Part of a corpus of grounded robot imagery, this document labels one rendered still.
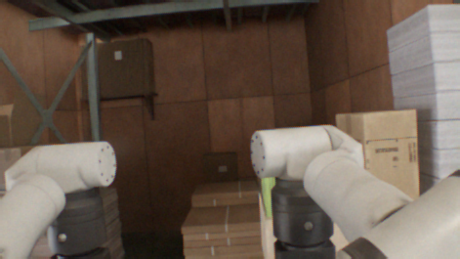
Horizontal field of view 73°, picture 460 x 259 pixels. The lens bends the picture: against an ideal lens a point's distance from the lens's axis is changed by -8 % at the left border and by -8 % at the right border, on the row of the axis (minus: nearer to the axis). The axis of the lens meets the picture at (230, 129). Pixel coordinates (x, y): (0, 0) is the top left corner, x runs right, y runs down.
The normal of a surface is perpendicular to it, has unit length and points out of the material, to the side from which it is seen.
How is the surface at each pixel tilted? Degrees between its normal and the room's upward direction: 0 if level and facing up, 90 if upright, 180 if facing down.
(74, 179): 90
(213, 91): 90
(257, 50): 90
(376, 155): 89
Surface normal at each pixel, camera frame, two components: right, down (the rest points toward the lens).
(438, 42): -0.03, 0.04
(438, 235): -0.32, -0.65
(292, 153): 0.25, -0.07
